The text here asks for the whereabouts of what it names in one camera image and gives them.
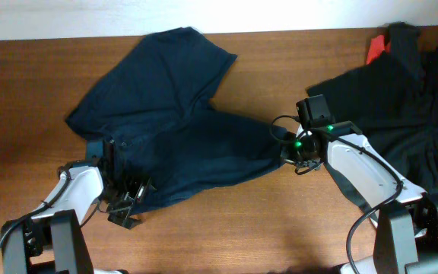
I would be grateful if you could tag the red cloth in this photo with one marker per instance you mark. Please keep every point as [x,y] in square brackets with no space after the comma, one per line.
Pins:
[378,45]

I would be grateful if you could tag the navy blue shorts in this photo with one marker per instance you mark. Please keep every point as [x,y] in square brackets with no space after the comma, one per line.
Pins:
[155,108]

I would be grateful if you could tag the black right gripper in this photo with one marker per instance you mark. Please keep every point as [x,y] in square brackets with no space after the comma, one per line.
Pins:
[287,154]

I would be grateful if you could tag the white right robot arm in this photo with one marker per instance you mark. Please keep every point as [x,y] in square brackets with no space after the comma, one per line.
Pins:
[404,214]

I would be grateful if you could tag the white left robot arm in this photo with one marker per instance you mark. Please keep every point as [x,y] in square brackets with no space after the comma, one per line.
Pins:
[49,239]

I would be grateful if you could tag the dark green garment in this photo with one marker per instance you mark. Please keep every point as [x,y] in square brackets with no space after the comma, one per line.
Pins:
[387,100]

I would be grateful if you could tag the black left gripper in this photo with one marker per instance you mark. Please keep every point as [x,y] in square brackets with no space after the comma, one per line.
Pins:
[120,215]

